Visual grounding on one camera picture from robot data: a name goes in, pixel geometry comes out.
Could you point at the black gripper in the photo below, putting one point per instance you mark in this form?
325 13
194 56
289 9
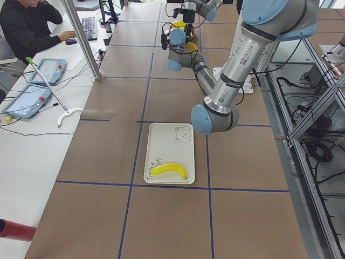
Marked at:
188 28

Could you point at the yellow banana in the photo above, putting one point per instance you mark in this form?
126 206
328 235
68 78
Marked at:
179 24
170 167
190 48

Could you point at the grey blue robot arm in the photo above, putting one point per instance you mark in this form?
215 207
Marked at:
260 23
208 10

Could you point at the brown wicker basket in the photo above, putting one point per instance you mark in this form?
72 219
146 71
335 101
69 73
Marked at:
177 34

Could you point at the black keyboard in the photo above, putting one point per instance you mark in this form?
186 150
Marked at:
89 26

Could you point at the white bear tray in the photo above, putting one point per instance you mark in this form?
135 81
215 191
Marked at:
167 143

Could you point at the black computer mouse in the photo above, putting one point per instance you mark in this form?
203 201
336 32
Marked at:
71 41

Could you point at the upper teach pendant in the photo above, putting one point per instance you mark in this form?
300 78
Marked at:
52 69

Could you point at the teach pendant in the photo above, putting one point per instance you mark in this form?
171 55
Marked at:
52 69
27 103

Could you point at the seated person in black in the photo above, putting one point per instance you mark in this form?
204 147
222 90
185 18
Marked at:
25 28

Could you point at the lower teach pendant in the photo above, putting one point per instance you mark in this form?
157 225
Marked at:
27 103

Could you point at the small yellow object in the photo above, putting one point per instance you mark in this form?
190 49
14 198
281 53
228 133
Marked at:
8 119

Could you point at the red cylinder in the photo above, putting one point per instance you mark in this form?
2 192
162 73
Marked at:
17 231

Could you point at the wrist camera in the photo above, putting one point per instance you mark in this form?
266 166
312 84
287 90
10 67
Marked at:
177 11
165 37

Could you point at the aluminium frame post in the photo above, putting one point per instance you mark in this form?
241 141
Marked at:
75 20

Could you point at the aluminium side frame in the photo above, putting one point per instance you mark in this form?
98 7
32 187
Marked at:
303 86

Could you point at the grabber stick green handle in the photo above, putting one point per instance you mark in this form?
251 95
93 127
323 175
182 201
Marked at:
68 112

